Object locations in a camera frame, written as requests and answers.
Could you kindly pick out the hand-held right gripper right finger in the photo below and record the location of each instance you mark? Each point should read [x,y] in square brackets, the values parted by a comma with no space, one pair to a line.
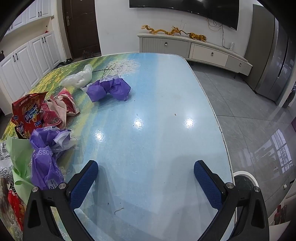
[207,183]

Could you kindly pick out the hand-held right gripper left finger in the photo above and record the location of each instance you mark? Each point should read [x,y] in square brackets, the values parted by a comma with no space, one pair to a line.
[84,183]

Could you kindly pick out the white bin with black liner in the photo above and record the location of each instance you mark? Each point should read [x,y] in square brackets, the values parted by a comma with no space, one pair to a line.
[245,183]

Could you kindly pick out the purple plastic bag white print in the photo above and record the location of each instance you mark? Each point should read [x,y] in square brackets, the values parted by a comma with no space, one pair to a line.
[42,162]

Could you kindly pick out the pink red wrapper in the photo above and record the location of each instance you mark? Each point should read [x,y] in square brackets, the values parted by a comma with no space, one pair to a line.
[62,104]

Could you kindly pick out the light green paper sheet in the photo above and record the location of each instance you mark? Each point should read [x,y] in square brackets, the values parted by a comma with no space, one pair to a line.
[18,157]

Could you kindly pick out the red brown snack packet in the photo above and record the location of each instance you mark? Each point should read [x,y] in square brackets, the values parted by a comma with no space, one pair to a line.
[13,208]

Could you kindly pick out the crumpled purple plastic bag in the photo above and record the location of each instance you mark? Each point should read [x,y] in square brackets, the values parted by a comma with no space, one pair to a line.
[99,91]

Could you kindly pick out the clear white plastic bag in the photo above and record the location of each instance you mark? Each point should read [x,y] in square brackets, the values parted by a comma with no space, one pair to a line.
[77,78]

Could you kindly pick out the dark shoes by cupboard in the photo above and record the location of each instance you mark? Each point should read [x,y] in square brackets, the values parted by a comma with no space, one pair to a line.
[64,62]

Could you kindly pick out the dark shoes by door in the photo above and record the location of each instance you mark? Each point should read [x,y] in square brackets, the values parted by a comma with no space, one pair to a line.
[87,54]

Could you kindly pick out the white cupboard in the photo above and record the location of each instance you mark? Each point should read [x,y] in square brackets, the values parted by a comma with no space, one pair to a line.
[23,60]

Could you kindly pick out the white power strip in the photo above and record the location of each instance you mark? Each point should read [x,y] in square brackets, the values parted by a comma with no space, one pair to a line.
[232,45]

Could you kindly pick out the grey refrigerator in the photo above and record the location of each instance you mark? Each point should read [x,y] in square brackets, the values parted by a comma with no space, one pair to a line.
[270,58]

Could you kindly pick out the white grey television cabinet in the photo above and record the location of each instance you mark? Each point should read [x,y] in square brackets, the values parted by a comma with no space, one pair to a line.
[166,45]

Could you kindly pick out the yellow tiger figurine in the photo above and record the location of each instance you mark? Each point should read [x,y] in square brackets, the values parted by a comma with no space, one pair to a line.
[197,36]

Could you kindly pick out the small black object on cupboard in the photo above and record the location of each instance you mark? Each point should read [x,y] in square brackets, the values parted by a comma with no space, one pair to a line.
[1,55]

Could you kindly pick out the dark brown door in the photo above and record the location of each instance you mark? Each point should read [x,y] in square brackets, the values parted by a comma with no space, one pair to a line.
[79,25]

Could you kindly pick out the yellow dragon figurine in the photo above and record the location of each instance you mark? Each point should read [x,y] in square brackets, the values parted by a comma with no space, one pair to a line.
[159,30]

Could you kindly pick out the black wall television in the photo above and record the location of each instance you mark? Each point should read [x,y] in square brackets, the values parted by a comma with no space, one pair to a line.
[185,9]

